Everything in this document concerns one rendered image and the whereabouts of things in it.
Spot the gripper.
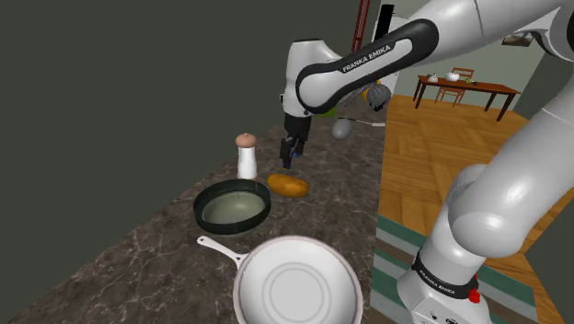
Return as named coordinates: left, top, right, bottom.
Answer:
left=279, top=113, right=313, bottom=170

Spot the brown potato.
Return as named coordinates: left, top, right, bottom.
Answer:
left=266, top=173, right=311, bottom=199

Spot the white pepper mill brown cap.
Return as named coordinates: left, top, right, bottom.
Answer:
left=235, top=133, right=259, bottom=181

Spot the grey ladle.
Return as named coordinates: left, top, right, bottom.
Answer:
left=331, top=117, right=386, bottom=142

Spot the black round pan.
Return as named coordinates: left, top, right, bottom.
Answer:
left=192, top=178, right=272, bottom=236

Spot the white frying pan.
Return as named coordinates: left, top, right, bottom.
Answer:
left=196, top=234, right=365, bottom=324

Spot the green grey striped rug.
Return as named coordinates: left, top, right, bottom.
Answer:
left=370, top=214, right=540, bottom=324

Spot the brown wooden chair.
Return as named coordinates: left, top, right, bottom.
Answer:
left=434, top=66, right=476, bottom=109

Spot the brown dining table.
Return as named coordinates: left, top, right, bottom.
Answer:
left=412, top=71, right=522, bottom=122

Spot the red ladder-like frame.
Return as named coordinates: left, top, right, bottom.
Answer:
left=350, top=0, right=372, bottom=54

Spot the wall picture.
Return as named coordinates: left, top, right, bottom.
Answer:
left=500, top=31, right=535, bottom=47

